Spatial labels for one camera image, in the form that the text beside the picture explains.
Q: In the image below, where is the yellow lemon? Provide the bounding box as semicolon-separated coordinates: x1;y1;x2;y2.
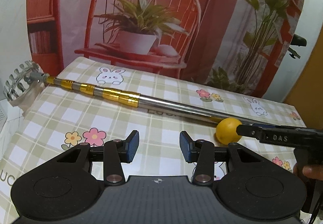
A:
215;117;242;145

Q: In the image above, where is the person's right hand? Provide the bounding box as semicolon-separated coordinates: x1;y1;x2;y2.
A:
293;164;323;181

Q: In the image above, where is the wooden board panel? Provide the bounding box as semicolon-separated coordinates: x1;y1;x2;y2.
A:
284;33;323;129

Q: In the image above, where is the telescopic metal pole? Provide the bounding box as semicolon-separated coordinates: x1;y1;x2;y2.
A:
24;71;274;127

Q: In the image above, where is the checkered bunny tablecloth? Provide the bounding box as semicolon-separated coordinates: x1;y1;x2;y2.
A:
1;68;304;223

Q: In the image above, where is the black office chair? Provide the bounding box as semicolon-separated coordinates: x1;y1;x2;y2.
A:
288;34;307;59

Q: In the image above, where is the white appliance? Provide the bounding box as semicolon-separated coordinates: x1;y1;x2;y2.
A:
0;97;25;136

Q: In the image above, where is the printed room scene backdrop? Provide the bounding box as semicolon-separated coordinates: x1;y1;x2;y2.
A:
27;0;304;97

